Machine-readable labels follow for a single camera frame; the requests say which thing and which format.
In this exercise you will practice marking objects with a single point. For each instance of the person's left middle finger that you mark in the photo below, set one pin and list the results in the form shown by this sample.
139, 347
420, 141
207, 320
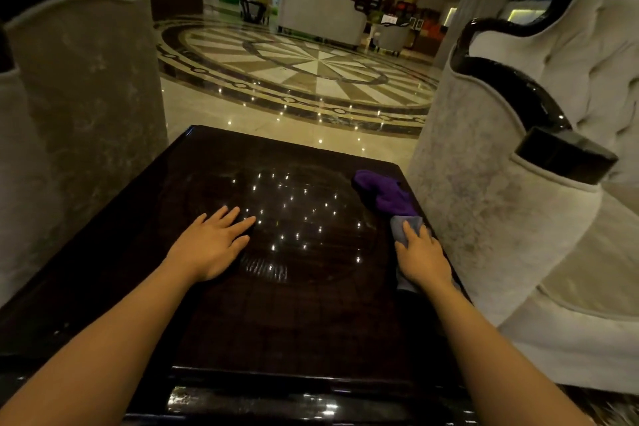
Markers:
230, 217

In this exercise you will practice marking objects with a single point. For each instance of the dark table with chairs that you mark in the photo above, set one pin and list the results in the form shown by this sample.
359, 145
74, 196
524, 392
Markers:
253, 9

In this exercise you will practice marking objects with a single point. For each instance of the white round column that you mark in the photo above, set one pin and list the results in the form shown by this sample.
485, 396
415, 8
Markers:
479, 1

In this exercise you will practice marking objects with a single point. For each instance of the person's left hand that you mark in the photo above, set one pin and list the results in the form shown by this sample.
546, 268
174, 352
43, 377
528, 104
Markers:
209, 248

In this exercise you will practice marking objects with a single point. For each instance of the person's right forearm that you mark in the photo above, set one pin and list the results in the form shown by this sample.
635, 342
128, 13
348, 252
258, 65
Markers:
489, 365

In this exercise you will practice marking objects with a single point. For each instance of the long grey sofa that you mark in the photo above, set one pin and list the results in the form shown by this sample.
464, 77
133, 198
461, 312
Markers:
322, 16

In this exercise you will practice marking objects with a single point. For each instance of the purple cleaning cloth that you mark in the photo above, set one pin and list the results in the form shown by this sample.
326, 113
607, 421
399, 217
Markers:
384, 193

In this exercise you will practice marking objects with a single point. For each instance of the dark glossy wooden table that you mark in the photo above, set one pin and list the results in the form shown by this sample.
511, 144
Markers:
299, 301

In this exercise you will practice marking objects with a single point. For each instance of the person's right hand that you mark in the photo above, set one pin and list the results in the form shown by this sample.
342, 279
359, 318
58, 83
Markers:
424, 261

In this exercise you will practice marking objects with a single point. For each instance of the small grey armchair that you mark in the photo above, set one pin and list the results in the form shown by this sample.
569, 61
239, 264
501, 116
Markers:
394, 36

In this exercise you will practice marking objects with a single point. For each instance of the person's left little finger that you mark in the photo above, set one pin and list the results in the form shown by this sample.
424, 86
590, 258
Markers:
198, 220

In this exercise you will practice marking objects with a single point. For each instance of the grey cleaning cloth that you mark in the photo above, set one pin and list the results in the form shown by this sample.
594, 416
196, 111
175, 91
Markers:
399, 228

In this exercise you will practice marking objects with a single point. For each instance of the person's left forearm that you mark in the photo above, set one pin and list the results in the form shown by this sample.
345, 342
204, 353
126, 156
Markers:
100, 351

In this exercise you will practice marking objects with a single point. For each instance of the person's left thumb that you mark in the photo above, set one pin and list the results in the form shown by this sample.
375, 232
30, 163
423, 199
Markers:
239, 245

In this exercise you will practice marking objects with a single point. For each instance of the person's right thumb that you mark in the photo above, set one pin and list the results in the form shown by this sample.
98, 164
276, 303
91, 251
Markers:
400, 251

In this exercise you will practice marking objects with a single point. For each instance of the tufted grey velvet armchair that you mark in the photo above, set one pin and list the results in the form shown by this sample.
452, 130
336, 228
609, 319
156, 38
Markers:
499, 201

